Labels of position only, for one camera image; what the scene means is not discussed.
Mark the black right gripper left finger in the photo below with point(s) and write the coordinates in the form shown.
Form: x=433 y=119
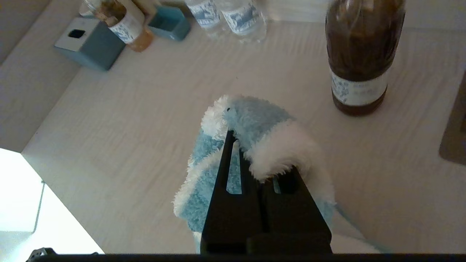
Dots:
x=229 y=222

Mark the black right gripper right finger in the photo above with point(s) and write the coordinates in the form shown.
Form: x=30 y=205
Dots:
x=291 y=218

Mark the green white striped towel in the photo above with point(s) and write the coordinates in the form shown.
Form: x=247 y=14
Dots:
x=258 y=123

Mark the full dark tea bottle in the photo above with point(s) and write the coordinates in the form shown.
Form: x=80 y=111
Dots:
x=364 y=51

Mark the dark pop-up power socket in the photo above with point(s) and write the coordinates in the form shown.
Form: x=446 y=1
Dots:
x=455 y=127

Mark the clear water bottle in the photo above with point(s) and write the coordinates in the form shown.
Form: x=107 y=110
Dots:
x=244 y=18
x=204 y=12

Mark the small teal tray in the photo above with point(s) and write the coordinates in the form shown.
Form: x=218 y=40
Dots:
x=171 y=25

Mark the part-empty amber tea bottle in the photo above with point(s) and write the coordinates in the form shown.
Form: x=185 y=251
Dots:
x=127 y=29

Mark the grey-blue tissue box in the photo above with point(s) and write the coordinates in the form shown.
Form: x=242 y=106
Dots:
x=91 y=47

